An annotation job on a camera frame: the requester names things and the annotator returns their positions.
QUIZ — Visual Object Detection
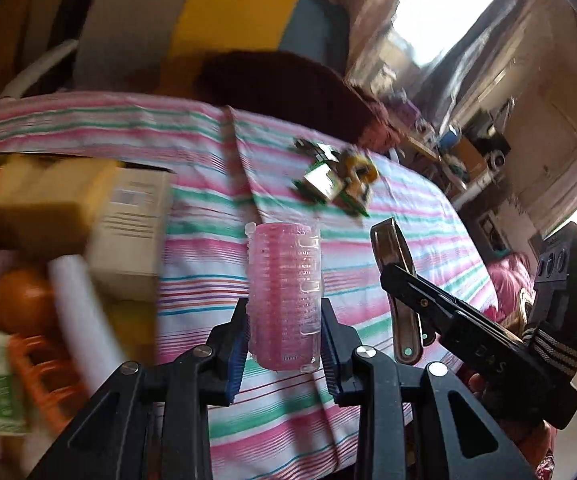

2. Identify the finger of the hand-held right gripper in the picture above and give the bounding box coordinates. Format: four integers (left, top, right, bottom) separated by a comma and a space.
379, 263, 472, 335

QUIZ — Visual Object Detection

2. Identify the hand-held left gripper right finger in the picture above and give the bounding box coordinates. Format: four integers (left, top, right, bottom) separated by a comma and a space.
321, 298, 537, 480

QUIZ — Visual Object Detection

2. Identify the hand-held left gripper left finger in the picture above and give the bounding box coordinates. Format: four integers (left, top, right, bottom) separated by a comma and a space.
26, 298, 249, 480

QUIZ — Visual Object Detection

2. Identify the silver metal tool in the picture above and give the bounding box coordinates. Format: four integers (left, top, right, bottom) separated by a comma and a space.
370, 219, 425, 366

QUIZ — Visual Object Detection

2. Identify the beige cardboard box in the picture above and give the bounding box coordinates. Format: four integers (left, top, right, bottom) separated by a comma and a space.
86, 167, 175, 303

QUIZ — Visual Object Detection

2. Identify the white cylinder tube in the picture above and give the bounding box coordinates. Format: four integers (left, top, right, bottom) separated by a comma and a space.
48, 255, 124, 386

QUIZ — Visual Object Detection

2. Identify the orange hair claw clip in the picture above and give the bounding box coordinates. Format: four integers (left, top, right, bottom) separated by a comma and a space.
6, 335, 94, 433

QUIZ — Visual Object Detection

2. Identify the gold metal tin box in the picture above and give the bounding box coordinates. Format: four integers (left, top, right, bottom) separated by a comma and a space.
0, 152, 176, 441

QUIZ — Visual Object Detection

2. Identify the orange fruit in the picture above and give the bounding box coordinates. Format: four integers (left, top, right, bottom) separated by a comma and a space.
0, 266, 59, 338

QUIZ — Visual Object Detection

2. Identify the green white tube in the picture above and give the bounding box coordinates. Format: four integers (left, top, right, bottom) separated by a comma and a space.
0, 329, 32, 436

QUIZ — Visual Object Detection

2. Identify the yellow sponge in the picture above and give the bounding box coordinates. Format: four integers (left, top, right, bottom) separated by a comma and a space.
0, 154, 125, 261

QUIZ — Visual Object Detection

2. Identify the person's right hand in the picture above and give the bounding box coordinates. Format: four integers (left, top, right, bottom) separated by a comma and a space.
466, 372, 492, 401

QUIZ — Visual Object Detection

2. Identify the pink fabric bundle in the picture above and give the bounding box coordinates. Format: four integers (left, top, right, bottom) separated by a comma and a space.
486, 252, 534, 321

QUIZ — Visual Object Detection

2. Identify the striped tablecloth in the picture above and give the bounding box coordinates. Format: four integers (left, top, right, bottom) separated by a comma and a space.
0, 91, 499, 480

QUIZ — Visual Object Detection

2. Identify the cluttered wooden side table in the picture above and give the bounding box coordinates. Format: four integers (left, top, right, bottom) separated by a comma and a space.
393, 95, 514, 211

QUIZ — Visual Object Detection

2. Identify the yellow tape roll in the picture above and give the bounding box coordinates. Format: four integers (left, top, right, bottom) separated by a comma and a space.
341, 152, 380, 196

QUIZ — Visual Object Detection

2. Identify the pink garment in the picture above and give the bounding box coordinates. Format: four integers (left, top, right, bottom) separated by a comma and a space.
356, 92, 407, 151

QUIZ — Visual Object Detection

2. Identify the purple packet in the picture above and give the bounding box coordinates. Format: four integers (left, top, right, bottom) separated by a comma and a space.
389, 95, 419, 126

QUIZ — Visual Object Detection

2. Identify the dark red garment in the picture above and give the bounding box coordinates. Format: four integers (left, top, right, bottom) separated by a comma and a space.
193, 50, 369, 146

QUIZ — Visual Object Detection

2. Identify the patterned curtain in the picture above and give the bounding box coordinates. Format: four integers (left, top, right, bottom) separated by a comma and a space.
349, 0, 419, 76

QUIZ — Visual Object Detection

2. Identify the window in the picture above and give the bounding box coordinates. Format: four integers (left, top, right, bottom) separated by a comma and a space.
393, 0, 514, 68

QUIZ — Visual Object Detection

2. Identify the grey yellow blue chair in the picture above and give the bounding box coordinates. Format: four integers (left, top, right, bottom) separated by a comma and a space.
0, 0, 352, 106

